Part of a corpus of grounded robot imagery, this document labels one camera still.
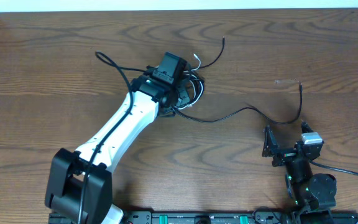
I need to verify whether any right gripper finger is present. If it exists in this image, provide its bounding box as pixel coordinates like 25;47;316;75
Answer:
262;125;278;157
301;121;312;134

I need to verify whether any black cable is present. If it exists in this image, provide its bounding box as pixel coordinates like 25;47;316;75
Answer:
172;36;304;126

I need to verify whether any white cable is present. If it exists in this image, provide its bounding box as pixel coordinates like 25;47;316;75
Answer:
178;53;204;110

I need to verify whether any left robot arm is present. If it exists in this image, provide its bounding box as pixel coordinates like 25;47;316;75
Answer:
45;75;189;224

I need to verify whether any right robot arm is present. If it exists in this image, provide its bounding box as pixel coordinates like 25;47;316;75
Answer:
262;122;337;223

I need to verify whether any clear tape strip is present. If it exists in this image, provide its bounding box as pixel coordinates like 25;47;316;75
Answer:
275;79;300;85

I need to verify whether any left camera cable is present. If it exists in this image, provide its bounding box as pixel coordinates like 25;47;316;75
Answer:
78;51;155;224

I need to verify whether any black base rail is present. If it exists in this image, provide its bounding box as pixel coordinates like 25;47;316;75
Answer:
48;210;358;224

